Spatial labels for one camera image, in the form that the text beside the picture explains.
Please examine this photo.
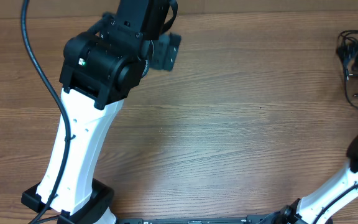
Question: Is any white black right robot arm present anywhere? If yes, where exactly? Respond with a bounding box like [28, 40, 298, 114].
[274, 135, 358, 224]

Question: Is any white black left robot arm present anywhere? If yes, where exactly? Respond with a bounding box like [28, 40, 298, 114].
[21, 0, 181, 223]

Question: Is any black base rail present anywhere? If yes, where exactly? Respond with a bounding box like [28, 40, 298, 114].
[116, 214, 277, 224]

